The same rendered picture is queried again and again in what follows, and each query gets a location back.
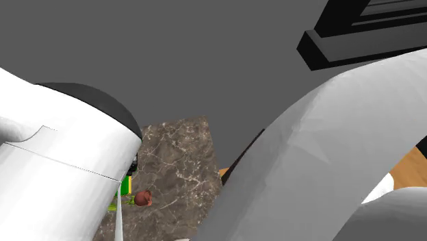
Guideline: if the black window frame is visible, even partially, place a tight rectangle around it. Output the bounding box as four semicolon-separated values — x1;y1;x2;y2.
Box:
296;0;427;72

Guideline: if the green box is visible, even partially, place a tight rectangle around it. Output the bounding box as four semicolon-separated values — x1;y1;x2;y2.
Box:
115;175;133;197

